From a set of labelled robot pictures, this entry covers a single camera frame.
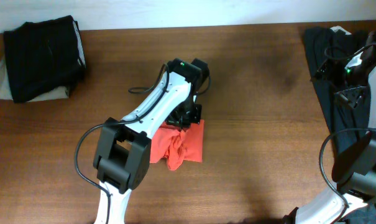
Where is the orange t-shirt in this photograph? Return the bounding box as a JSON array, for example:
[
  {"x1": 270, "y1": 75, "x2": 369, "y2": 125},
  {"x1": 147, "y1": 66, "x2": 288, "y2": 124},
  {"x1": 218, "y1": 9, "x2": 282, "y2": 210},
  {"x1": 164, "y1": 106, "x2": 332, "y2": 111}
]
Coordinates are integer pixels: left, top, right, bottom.
[{"x1": 150, "y1": 119, "x2": 204, "y2": 171}]

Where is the dark clothes pile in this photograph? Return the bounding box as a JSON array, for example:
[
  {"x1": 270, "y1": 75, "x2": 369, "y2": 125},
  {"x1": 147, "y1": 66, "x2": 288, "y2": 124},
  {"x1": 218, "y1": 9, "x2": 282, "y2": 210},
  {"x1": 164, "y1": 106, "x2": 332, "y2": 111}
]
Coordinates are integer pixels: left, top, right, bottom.
[{"x1": 302, "y1": 26, "x2": 376, "y2": 224}]

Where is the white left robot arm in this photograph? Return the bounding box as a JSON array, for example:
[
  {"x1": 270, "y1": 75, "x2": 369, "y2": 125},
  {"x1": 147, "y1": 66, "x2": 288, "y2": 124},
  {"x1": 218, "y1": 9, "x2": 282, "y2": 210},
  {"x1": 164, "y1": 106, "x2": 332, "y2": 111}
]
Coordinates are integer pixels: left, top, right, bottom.
[{"x1": 93, "y1": 58, "x2": 209, "y2": 223}]

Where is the white garment in pile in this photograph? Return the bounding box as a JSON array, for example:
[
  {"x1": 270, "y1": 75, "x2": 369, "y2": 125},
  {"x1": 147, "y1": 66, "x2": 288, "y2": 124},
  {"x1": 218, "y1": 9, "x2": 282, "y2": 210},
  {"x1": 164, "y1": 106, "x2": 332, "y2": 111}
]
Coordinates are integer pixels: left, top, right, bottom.
[{"x1": 330, "y1": 26, "x2": 351, "y2": 35}]

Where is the beige folded garment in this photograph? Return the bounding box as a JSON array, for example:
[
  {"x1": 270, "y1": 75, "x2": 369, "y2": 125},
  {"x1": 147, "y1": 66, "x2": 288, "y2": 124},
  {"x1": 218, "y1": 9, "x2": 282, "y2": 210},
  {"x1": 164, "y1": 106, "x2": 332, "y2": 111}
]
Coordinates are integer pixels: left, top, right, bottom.
[{"x1": 0, "y1": 56, "x2": 70, "y2": 102}]

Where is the black folded garment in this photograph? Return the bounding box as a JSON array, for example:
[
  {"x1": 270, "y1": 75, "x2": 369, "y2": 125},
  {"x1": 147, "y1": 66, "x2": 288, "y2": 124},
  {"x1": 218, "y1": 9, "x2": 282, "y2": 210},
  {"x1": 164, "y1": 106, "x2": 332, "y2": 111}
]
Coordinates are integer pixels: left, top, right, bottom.
[{"x1": 3, "y1": 16, "x2": 86, "y2": 103}]

